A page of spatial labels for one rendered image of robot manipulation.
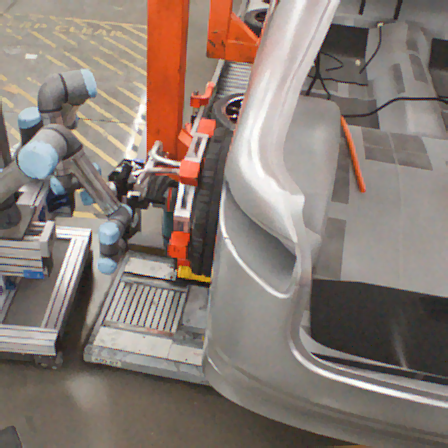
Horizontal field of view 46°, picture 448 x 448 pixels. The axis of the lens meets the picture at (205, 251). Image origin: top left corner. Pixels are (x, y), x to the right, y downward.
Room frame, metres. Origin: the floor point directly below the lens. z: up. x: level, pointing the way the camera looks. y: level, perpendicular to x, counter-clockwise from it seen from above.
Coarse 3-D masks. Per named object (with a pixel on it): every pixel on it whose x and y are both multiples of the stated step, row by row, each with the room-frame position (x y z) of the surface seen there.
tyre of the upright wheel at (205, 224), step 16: (224, 128) 2.03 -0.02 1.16; (224, 144) 1.87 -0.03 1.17; (208, 160) 1.78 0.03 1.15; (224, 160) 1.79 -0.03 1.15; (208, 176) 1.72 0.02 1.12; (208, 192) 1.67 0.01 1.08; (208, 208) 1.64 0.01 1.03; (208, 224) 1.61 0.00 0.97; (192, 240) 1.60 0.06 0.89; (208, 240) 1.59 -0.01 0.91; (192, 256) 1.59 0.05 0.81; (208, 256) 1.58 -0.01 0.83; (192, 272) 1.65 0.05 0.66; (208, 272) 1.61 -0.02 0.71
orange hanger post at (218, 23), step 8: (216, 0) 4.32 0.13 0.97; (224, 0) 4.32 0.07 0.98; (232, 0) 4.38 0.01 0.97; (216, 8) 4.32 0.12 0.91; (224, 8) 4.31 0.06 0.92; (232, 8) 4.45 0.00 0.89; (216, 16) 4.32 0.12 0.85; (224, 16) 4.31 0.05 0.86; (216, 24) 4.32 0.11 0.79; (224, 24) 4.31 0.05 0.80; (208, 32) 4.32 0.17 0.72; (216, 32) 4.31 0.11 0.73; (224, 32) 4.31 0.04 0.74; (208, 40) 4.32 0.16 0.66; (216, 40) 4.31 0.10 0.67; (224, 40) 4.31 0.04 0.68; (208, 48) 4.32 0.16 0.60; (216, 48) 4.31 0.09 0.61; (224, 48) 4.31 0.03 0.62; (208, 56) 4.32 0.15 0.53; (216, 56) 4.31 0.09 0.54
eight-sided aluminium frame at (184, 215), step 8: (200, 136) 2.01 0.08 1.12; (208, 136) 2.02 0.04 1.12; (192, 144) 1.94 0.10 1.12; (200, 144) 1.99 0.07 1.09; (208, 144) 2.02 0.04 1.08; (192, 152) 1.89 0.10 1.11; (200, 152) 1.88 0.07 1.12; (192, 160) 1.82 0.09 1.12; (200, 160) 1.83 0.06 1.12; (184, 184) 1.74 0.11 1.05; (184, 192) 1.75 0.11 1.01; (192, 192) 1.72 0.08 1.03; (192, 200) 1.71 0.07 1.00; (176, 208) 1.67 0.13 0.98; (184, 208) 1.68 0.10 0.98; (176, 216) 1.66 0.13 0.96; (184, 216) 1.65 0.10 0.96; (192, 216) 2.05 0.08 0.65; (176, 224) 1.66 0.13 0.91; (184, 224) 1.65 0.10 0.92; (192, 224) 2.02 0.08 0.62
